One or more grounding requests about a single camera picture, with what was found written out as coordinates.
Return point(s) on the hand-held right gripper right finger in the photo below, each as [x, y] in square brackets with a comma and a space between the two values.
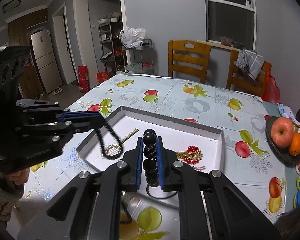
[160, 160]

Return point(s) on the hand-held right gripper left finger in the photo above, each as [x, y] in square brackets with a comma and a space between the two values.
[140, 160]

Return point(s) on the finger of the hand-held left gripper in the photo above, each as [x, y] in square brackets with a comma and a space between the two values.
[90, 125]
[77, 115]

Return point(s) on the grey cardboard tray box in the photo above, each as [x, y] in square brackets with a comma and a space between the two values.
[170, 140]

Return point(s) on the person's left forearm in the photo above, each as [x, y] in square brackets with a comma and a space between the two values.
[0, 205]

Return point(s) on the person's left hand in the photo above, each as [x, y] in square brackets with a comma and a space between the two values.
[20, 176]

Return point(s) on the pair of shoes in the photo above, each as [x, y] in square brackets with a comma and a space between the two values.
[57, 91]

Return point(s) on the red floor bag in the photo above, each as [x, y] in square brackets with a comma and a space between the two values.
[83, 78]

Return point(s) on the silver refrigerator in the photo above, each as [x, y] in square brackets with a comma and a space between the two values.
[46, 60]

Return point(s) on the small red plastic bag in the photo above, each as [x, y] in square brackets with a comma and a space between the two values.
[103, 76]

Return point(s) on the fruit print tablecloth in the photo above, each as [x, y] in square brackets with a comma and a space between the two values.
[177, 100]

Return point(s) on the ceiling light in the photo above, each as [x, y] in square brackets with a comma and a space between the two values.
[12, 4]

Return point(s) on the metal shelf rack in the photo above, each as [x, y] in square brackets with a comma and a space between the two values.
[110, 45]

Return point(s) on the white plastic bag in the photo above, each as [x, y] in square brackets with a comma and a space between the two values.
[132, 37]

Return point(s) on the wooden chair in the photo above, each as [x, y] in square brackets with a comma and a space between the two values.
[242, 85]
[188, 60]

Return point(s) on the red apple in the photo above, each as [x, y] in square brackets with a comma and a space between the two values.
[281, 132]

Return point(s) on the dark fruit bowl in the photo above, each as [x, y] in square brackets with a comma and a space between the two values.
[287, 156]

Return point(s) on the orange red plastic bag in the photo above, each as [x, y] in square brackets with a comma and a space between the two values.
[271, 87]

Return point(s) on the white paper packet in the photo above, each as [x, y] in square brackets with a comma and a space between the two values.
[286, 111]

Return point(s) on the small bowl on sill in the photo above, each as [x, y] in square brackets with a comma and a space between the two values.
[226, 41]

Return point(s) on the orange fruit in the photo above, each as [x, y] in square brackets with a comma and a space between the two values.
[296, 143]

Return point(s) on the window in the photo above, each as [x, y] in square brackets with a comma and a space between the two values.
[231, 17]

